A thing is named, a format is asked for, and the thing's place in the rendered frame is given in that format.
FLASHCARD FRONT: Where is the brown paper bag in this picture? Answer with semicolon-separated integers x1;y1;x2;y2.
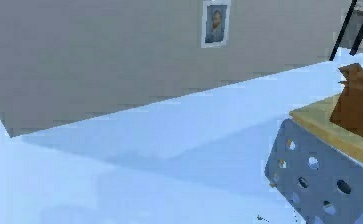
329;62;363;142

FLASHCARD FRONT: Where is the white framed portrait picture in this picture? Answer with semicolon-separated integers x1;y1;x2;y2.
200;0;232;49

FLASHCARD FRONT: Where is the black legged furniture frame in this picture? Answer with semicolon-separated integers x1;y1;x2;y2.
328;0;363;62

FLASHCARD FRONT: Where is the grey perforated table with wooden top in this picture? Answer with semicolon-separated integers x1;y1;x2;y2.
264;94;363;224

